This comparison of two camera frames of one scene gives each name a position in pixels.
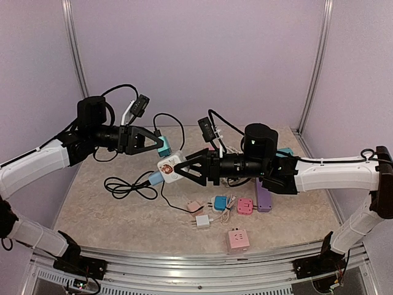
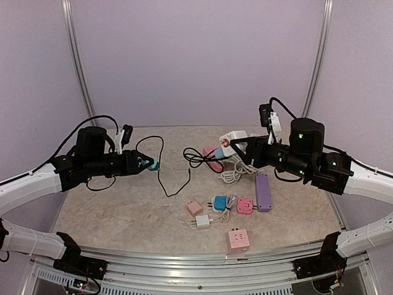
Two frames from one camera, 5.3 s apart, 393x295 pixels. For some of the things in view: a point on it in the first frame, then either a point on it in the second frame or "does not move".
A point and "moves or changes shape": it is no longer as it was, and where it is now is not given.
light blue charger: (156, 177) moves or changes shape
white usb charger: (202, 221) does not move
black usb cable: (158, 133) -> (159, 166)
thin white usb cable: (225, 216) does not move
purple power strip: (264, 197) does not move
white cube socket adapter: (166, 167) -> (229, 150)
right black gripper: (212, 158) -> (256, 142)
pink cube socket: (237, 241) does not move
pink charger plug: (193, 206) does not move
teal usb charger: (166, 150) -> (155, 166)
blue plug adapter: (218, 203) does not move
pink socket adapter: (245, 206) does not move
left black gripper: (125, 133) -> (131, 156)
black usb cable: (114, 183) moves or changes shape
